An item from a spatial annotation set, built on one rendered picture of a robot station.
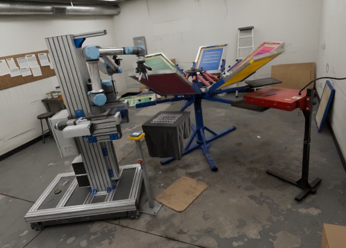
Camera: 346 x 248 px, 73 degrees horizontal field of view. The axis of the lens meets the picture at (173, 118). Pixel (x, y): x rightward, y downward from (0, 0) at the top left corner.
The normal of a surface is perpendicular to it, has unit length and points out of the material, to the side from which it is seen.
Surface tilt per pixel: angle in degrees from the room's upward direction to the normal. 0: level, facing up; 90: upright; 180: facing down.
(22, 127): 90
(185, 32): 90
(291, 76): 78
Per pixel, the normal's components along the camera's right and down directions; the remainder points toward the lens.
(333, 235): -0.12, -0.93
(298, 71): -0.42, 0.17
